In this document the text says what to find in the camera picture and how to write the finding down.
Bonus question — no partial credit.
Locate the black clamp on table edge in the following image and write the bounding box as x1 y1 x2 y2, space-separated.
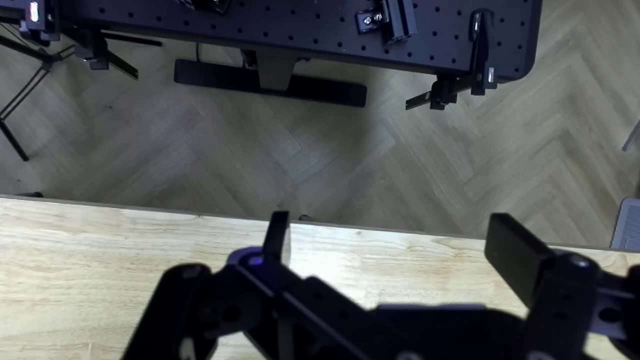
405 8 497 109

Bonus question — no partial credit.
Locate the black perforated optical table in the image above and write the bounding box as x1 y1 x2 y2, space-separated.
0 0 544 85

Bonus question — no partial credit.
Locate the black tripod stand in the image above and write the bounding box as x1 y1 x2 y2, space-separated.
0 29 161 162

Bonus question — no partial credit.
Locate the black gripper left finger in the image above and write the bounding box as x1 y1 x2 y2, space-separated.
123 211 374 360

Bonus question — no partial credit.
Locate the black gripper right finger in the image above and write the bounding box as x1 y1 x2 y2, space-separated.
484 213 640 360

